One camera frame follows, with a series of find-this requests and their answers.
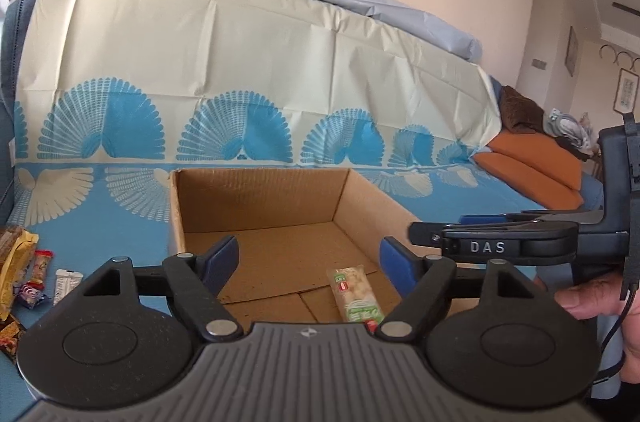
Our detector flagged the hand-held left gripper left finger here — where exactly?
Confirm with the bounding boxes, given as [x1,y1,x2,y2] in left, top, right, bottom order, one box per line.
[80,235,241,341]

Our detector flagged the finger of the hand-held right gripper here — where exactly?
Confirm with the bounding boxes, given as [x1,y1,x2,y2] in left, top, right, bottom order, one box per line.
[409,221,579,264]
[459,211,567,228]

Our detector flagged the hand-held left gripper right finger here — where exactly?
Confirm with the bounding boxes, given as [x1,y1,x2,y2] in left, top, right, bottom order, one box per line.
[376,236,543,342]

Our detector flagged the brown cardboard box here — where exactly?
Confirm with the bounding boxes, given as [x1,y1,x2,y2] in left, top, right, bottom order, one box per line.
[169,167,485,328]

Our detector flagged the golden yellow snack packet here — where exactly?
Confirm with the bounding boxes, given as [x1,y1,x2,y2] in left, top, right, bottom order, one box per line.
[0,232,39,322]

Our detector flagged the person's right hand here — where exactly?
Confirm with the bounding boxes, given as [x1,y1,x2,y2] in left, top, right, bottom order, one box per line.
[554,274,640,384]

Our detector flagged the green white snack bar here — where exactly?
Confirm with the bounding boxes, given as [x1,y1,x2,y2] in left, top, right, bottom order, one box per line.
[326,266,386,333]

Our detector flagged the orange cushion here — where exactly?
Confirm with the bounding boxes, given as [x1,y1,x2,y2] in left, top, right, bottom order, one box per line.
[472,152,583,210]
[487,129,583,190]

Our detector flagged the grey white bundle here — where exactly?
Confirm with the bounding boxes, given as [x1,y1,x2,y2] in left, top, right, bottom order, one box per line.
[547,108,598,153]

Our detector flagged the brown blanket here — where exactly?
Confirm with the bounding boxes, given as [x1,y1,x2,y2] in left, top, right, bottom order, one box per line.
[500,86,546,135]

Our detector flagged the small dark framed picture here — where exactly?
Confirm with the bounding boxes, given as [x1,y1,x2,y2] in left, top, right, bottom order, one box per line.
[565,26,580,77]

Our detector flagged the small white snack packet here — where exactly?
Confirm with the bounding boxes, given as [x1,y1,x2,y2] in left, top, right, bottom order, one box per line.
[52,269,83,304]

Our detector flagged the small red snack packet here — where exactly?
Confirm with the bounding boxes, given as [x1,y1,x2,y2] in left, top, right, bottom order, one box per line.
[30,251,54,285]

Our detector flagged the purple white snack packet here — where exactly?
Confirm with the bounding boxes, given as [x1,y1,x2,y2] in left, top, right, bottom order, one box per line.
[15,282,51,310]

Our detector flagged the grey sheet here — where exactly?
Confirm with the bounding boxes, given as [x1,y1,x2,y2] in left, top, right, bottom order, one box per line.
[0,0,483,63]

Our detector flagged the dark brown snack packet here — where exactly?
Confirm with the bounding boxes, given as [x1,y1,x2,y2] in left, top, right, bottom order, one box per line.
[0,319,27,360]

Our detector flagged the blue sofa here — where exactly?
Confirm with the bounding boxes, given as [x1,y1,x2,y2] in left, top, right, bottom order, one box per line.
[0,0,606,228]

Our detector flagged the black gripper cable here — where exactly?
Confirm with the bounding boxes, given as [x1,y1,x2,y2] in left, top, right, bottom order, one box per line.
[592,182,640,390]

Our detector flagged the white framed wall picture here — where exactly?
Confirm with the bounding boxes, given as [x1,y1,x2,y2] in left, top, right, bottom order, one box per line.
[614,68,640,115]

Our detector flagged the wall ring hooks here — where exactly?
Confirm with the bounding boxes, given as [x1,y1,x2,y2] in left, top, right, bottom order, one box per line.
[599,44,640,70]

